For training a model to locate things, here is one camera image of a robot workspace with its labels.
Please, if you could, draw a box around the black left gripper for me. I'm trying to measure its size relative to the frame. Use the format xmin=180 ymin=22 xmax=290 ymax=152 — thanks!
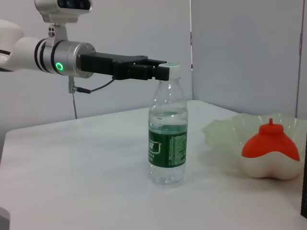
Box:
xmin=80 ymin=52 xmax=171 ymax=81

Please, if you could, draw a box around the clear green-label water bottle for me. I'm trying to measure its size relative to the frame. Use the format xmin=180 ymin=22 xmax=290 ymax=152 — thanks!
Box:
xmin=147 ymin=62 xmax=189 ymax=185

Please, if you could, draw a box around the orange toy fruit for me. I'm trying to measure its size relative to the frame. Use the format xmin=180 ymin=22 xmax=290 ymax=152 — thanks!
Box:
xmin=241 ymin=118 xmax=300 ymax=162

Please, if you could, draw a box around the translucent green fruit plate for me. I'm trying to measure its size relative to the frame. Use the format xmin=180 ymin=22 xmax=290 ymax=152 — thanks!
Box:
xmin=201 ymin=112 xmax=307 ymax=180

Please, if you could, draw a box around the black mesh pen holder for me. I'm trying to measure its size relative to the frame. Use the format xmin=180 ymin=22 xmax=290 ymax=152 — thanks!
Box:
xmin=299 ymin=141 xmax=307 ymax=219

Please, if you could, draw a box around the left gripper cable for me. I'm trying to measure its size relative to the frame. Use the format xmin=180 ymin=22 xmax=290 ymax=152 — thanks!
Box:
xmin=68 ymin=76 xmax=116 ymax=120

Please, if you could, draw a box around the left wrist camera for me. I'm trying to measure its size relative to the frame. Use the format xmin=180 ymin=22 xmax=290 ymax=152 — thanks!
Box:
xmin=35 ymin=0 xmax=93 ymax=47

